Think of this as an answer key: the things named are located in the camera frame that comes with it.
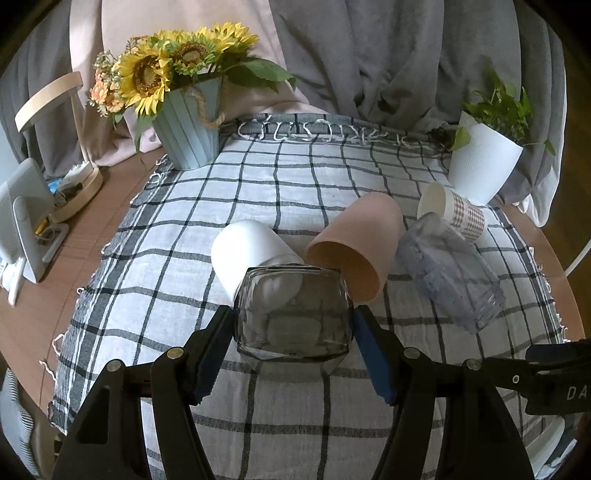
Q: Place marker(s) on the artificial sunflower bouquet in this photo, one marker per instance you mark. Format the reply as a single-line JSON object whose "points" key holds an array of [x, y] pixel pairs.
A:
{"points": [[157, 69]]}

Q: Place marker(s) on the grey curtain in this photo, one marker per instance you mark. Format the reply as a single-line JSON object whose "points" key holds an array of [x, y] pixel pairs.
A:
{"points": [[415, 60]]}

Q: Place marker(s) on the light blue flower pot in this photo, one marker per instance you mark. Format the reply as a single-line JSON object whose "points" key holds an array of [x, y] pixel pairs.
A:
{"points": [[189, 127]]}

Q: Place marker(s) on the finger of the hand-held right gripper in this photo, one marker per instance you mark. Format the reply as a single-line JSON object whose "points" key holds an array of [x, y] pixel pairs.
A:
{"points": [[549, 367]]}

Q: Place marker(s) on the white cup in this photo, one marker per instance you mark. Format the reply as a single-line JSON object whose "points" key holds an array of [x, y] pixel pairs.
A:
{"points": [[251, 254]]}

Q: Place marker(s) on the smoky grey glass cup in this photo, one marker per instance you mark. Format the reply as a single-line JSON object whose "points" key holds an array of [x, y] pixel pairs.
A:
{"points": [[293, 314]]}

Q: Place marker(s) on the white ribbed plant pot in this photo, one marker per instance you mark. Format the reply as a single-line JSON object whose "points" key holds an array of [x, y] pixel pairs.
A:
{"points": [[482, 159]]}

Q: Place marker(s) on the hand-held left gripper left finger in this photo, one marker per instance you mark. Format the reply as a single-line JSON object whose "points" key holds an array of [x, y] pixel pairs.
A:
{"points": [[213, 353]]}

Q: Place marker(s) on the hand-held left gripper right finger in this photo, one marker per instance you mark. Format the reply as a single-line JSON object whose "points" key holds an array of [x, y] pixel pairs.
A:
{"points": [[371, 355]]}

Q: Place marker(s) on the white desk fan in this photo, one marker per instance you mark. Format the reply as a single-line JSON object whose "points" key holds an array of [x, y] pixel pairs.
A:
{"points": [[21, 219]]}

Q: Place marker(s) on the pink curtain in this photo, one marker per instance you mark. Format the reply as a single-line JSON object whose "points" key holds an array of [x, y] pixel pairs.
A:
{"points": [[152, 69]]}

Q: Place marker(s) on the green leafy plant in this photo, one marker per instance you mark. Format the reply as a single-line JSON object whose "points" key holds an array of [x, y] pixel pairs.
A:
{"points": [[501, 108]]}

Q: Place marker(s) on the checked paper cup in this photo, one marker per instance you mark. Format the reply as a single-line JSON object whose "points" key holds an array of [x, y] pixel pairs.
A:
{"points": [[455, 212]]}

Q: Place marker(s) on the checked tablecloth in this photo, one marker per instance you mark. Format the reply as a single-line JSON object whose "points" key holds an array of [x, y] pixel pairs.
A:
{"points": [[184, 258]]}

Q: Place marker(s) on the pink plastic cup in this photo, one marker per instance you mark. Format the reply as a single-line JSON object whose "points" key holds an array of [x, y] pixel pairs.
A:
{"points": [[358, 242]]}

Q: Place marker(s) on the clear ribbed plastic cup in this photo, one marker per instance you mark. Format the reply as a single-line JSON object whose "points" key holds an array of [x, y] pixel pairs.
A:
{"points": [[450, 272]]}

